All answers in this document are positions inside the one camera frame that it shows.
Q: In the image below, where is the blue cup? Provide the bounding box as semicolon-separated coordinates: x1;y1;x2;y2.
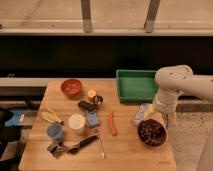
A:
47;123;63;139

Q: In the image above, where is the black rectangular block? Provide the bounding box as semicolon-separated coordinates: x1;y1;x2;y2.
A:
78;100;96;112

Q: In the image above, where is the light blue cloth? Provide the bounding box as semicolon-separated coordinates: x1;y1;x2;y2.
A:
133;103;152;126

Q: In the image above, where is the green plastic tray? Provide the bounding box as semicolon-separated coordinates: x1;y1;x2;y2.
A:
116;70;158;103

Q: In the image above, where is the small dark metal cup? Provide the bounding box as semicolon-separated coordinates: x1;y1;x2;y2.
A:
93;95;103;105

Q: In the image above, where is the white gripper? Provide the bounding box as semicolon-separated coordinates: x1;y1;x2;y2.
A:
152;94;176;122

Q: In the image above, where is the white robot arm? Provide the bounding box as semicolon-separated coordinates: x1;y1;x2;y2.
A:
152;65;213;171

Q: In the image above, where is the white cup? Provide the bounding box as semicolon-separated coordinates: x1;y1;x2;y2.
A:
68;114;86;134

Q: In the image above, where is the red bowl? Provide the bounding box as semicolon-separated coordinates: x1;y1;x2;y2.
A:
61;79;82;99

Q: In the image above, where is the dark bowl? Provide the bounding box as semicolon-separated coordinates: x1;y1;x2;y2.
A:
136;118;168;148

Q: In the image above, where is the orange carrot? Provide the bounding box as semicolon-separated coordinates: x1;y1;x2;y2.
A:
109;113;117;136

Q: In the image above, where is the dark purple grapes bunch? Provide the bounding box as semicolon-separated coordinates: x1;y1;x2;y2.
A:
139;120;166;146

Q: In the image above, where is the blue sponge block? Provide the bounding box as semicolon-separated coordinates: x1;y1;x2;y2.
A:
86;111;100;128

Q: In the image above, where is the yellow banana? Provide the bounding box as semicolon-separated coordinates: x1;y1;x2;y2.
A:
40;110;63;124

